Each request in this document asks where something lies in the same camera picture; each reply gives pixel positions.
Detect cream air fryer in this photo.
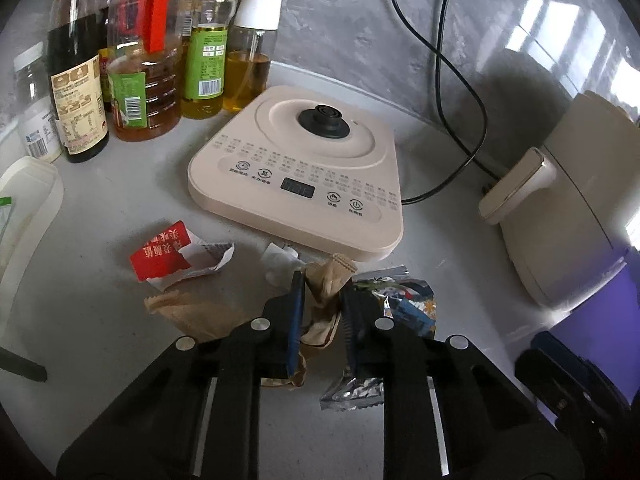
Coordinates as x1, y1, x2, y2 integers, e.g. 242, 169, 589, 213
477, 91, 640, 311

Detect black induction cooker cable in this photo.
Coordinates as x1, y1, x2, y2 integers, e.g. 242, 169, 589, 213
384, 0, 490, 206

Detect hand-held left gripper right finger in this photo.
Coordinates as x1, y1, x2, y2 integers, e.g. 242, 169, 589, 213
341, 287, 584, 480

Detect small gold cap bottle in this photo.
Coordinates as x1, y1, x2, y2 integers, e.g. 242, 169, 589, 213
98, 47, 114, 112

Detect oil sprayer bottle white top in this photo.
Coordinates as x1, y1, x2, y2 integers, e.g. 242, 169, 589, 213
223, 0, 302, 114

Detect jar with white label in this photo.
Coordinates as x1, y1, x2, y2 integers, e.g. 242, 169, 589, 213
12, 42, 64, 162

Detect oil bottle with red handle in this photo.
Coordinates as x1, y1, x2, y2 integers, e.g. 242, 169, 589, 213
106, 0, 184, 142

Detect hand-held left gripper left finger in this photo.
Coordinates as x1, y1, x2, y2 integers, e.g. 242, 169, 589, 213
56, 270, 306, 480

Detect silver foil snack wrapper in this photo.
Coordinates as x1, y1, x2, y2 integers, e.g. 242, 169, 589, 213
320, 265, 437, 414

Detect black air fryer cable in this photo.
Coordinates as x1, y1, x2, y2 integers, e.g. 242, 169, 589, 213
436, 0, 502, 181

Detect small white paper scrap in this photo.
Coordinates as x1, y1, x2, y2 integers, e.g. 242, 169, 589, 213
260, 242, 306, 289

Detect cream induction cooker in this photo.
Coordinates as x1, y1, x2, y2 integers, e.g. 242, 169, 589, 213
187, 85, 405, 263

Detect flat brown paper wrapper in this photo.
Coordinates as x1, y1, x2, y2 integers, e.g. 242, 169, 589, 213
144, 290, 261, 344

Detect yellow cap green label bottle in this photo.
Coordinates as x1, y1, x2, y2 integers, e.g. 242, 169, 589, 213
181, 0, 244, 121

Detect purple plastic bucket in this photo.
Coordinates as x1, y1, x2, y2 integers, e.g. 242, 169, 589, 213
550, 255, 640, 426

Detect white container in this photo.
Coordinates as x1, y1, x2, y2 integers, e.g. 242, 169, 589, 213
0, 156, 65, 311

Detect dark sauce bottle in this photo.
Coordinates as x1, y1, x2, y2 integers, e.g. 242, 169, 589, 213
46, 0, 110, 164

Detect red and white wrapper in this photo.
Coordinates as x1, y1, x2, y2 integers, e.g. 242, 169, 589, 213
130, 220, 236, 292

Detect brown paper wrapper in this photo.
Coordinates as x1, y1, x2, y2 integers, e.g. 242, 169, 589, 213
144, 290, 261, 344
260, 254, 357, 389

